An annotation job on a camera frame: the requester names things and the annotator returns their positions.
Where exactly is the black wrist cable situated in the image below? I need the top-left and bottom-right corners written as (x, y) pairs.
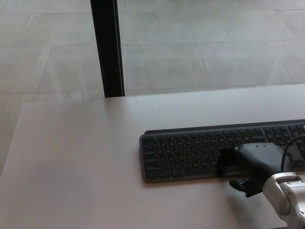
top-left (281, 135), bottom-right (305, 173)

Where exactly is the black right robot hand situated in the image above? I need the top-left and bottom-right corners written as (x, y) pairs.
top-left (216, 143), bottom-right (292, 198)

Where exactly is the black computer keyboard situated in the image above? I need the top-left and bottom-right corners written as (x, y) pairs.
top-left (139, 119), bottom-right (305, 183)

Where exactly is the black metal post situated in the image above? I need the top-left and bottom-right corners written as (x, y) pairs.
top-left (90, 0), bottom-right (125, 98)

